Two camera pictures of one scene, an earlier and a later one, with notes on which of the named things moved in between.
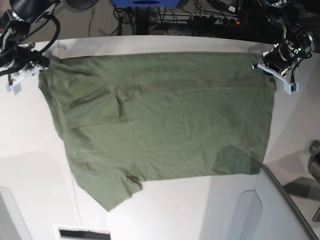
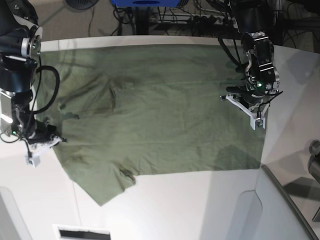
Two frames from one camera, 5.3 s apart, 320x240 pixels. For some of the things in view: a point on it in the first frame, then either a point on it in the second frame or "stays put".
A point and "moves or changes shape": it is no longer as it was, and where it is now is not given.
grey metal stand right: [313, 165] stays put
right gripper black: [280, 57] to [246, 98]
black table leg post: [142, 20] stays put
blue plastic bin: [146, 3] stays put
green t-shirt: [129, 120] moves or changes shape
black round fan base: [81, 4] stays put
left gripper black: [24, 56] to [42, 132]
